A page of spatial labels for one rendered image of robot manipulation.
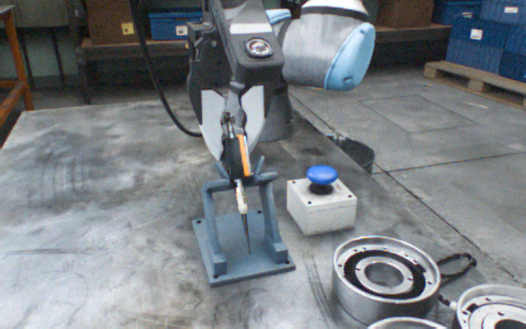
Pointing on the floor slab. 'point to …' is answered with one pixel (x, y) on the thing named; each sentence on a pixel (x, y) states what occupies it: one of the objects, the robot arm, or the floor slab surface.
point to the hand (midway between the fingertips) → (233, 150)
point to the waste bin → (360, 153)
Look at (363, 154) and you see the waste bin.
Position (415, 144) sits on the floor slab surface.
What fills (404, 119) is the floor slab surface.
